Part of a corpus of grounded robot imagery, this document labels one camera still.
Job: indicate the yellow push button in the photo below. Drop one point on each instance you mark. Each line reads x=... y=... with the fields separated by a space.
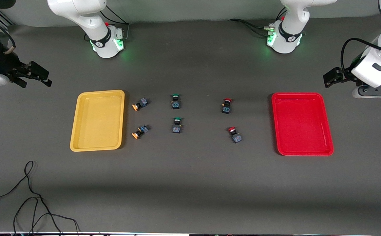
x=140 y=104
x=140 y=131

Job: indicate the green push button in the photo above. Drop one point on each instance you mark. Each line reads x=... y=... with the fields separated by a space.
x=177 y=126
x=176 y=102

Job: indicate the red plastic tray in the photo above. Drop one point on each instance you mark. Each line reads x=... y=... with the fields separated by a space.
x=301 y=124

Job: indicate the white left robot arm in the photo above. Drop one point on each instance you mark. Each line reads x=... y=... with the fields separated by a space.
x=290 y=29

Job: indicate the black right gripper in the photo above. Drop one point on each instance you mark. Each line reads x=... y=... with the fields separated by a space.
x=4 y=62

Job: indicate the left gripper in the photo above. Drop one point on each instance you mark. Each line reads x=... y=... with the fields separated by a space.
x=346 y=74

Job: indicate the red push button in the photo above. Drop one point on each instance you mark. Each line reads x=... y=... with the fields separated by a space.
x=226 y=106
x=235 y=135

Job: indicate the yellow plastic tray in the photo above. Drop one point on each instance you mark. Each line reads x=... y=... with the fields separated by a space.
x=98 y=121

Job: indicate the dark grey table cloth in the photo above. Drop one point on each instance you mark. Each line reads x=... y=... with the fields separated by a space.
x=190 y=183

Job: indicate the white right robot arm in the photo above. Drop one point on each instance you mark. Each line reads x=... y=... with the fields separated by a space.
x=92 y=23

